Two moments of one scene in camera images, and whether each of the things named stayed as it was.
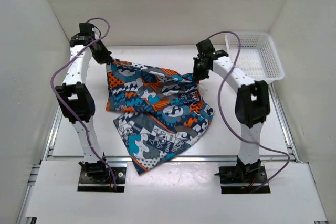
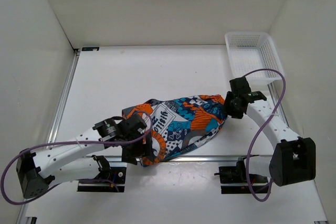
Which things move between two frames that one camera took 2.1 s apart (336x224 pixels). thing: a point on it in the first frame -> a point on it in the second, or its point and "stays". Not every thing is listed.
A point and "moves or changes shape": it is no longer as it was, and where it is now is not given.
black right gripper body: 200,72 -> 230,106
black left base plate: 104,183 stays
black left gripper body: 100,54 -> 137,150
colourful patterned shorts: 158,113 moves or changes shape
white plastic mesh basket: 258,57 stays
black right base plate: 243,179 stays
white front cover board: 176,191 stays
